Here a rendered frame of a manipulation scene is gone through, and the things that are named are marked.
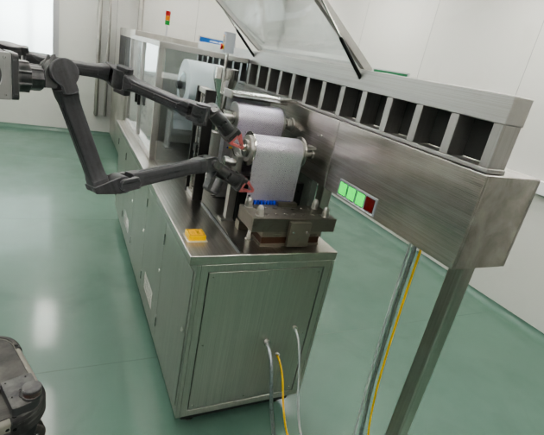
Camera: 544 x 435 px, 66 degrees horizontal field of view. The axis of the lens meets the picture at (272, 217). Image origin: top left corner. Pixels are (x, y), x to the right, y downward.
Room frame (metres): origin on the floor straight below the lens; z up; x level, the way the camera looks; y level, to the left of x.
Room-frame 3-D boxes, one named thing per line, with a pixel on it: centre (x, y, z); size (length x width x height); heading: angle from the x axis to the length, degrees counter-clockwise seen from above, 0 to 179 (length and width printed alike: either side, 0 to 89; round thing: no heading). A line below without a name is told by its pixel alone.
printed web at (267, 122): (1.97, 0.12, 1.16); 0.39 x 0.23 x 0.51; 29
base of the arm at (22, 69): (1.16, 0.74, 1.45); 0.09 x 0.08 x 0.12; 49
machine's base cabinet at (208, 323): (2.64, 0.57, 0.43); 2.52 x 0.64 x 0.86; 29
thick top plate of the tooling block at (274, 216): (1.71, -0.07, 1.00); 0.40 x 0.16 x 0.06; 119
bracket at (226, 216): (1.80, 0.21, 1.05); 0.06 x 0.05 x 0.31; 119
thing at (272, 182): (1.80, 0.02, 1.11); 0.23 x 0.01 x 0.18; 119
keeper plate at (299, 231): (1.64, -0.12, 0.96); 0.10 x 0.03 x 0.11; 119
